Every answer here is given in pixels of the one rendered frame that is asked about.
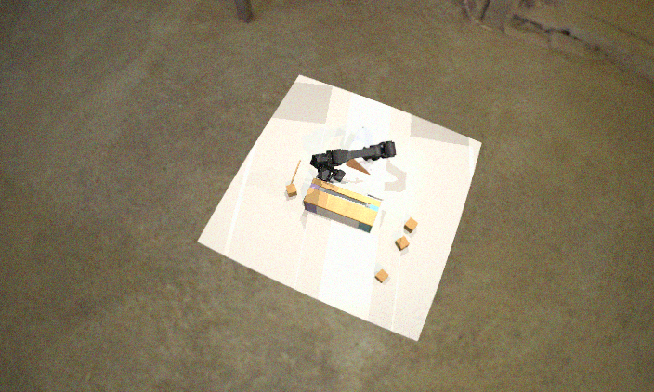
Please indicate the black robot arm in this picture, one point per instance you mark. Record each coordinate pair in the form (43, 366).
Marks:
(337, 157)

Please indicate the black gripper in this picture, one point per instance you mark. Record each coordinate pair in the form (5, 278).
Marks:
(336, 174)

